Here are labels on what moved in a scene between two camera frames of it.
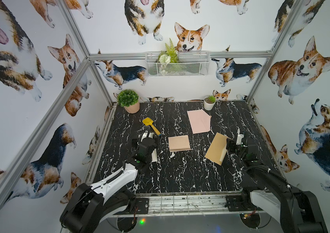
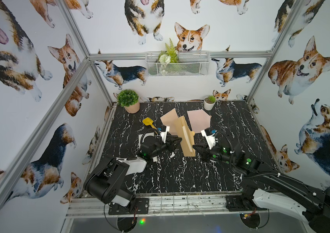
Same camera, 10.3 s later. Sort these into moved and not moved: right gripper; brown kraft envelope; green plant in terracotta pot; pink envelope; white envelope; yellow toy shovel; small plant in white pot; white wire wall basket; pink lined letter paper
Moved: pink lined letter paper; right gripper; brown kraft envelope
Not moved: green plant in terracotta pot; yellow toy shovel; small plant in white pot; white wire wall basket; pink envelope; white envelope
